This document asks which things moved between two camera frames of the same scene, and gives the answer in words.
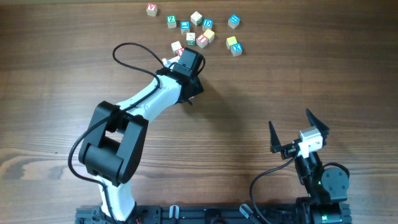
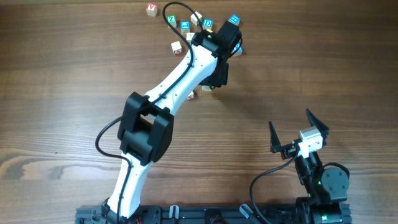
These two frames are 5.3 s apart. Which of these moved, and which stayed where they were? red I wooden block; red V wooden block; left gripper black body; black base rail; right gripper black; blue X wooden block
Moved: red I wooden block; left gripper black body
Stayed: right gripper black; red V wooden block; blue X wooden block; black base rail
